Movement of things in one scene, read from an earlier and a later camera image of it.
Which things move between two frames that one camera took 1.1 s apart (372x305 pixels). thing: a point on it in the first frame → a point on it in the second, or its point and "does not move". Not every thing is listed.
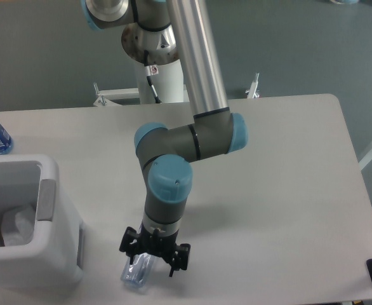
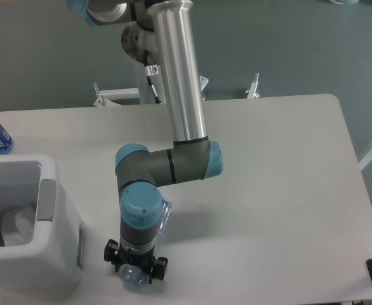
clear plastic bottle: [138, 274] does not move
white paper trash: [18, 227] does not move
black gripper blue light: [132, 244] → [118, 257]
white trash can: [56, 255] does not move
